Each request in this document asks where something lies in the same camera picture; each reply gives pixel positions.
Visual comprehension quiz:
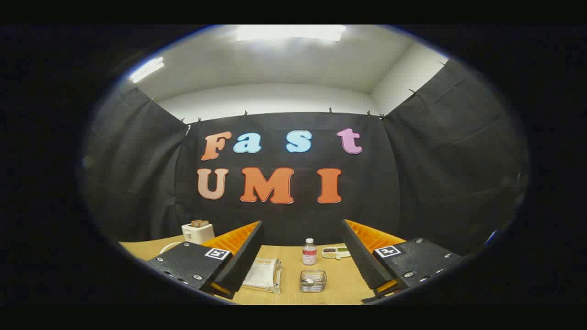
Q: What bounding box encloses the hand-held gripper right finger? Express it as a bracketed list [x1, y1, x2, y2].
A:
[341, 219, 462, 304]

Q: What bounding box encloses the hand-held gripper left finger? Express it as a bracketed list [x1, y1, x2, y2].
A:
[147, 220, 265, 300]

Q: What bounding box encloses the white wire dish rack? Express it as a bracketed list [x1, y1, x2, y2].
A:
[160, 242, 283, 294]

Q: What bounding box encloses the metal wire basket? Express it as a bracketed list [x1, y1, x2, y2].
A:
[300, 270, 327, 293]

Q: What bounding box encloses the white divided snack tray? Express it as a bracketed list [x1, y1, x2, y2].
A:
[322, 247, 352, 260]

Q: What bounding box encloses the white toaster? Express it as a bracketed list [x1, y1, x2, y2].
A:
[182, 223, 216, 245]

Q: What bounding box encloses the clear water bottle red label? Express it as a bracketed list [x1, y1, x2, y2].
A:
[302, 238, 317, 266]

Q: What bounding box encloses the black backdrop cloth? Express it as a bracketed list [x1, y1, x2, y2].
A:
[85, 57, 528, 257]

